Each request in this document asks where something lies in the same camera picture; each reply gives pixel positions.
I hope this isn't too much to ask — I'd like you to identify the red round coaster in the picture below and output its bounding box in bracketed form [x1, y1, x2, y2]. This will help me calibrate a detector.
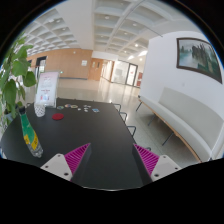
[52, 113, 64, 120]

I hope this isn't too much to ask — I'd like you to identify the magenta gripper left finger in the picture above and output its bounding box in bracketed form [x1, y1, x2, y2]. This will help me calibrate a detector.
[42, 143, 91, 182]

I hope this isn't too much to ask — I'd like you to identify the white long bench sofa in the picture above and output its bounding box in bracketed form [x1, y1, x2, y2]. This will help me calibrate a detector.
[139, 88, 224, 162]

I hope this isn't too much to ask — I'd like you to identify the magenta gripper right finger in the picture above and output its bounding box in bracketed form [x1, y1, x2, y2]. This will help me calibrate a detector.
[132, 144, 181, 185]

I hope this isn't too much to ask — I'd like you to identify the green plastic water bottle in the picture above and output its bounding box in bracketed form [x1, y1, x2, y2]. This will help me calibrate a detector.
[19, 106, 43, 158]

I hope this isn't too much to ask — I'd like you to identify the acrylic sign stand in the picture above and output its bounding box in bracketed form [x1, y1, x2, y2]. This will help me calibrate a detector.
[35, 71, 59, 107]

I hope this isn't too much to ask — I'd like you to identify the black metal chair frame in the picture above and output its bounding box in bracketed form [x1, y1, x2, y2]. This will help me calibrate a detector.
[119, 112, 128, 122]
[113, 103, 121, 112]

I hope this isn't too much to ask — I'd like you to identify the framed landscape painting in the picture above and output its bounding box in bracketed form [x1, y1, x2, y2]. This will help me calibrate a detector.
[176, 37, 222, 83]

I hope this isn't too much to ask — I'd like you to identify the clear patterned glass cup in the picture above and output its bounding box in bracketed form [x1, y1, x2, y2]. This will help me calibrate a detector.
[34, 104, 45, 117]

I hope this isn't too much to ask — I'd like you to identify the green round badge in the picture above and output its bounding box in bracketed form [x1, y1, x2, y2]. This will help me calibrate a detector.
[57, 106, 64, 110]

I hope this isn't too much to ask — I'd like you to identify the small blue round badge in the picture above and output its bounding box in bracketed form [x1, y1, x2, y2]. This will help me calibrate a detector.
[92, 108, 100, 113]

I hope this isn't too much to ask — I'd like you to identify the green potted plant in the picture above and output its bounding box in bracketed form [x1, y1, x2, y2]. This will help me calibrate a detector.
[0, 33, 36, 130]

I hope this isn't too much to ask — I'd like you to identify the yellow round badge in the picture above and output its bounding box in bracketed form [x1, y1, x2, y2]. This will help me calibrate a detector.
[70, 105, 78, 109]

